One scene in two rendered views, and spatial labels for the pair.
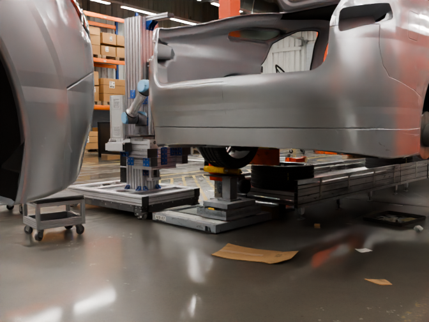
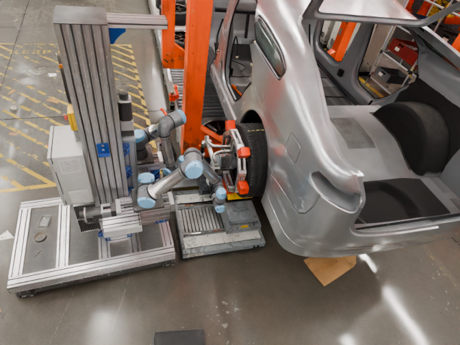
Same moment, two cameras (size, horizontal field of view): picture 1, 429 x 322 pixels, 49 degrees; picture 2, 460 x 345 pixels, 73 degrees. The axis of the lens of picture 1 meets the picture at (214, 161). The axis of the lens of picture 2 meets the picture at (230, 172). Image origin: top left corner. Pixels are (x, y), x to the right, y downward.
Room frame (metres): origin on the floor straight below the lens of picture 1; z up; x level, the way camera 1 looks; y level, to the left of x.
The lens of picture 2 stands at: (3.62, 1.85, 2.66)
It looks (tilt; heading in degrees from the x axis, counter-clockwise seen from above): 44 degrees down; 295
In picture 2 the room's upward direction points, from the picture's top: 11 degrees clockwise
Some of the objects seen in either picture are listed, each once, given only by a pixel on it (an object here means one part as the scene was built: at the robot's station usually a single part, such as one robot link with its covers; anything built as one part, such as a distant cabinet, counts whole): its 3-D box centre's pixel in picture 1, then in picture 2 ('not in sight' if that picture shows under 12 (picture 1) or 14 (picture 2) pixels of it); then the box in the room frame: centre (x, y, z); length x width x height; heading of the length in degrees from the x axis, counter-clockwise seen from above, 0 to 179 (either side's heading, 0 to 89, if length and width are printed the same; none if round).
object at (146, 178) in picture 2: (140, 117); (146, 183); (4.76, 0.74, 0.98); 0.13 x 0.12 x 0.14; 133
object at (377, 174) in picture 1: (355, 180); not in sight; (5.39, -1.62, 0.28); 2.47 x 0.06 x 0.22; 137
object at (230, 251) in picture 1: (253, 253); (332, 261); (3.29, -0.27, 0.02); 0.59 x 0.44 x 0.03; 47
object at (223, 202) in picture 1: (229, 189); (240, 198); (4.36, -0.14, 0.32); 0.40 x 0.30 x 0.28; 137
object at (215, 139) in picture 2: (254, 147); (222, 138); (4.81, -0.40, 0.69); 0.52 x 0.17 x 0.35; 47
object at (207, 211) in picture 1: (229, 209); (237, 210); (4.36, -0.14, 0.13); 0.50 x 0.36 x 0.10; 137
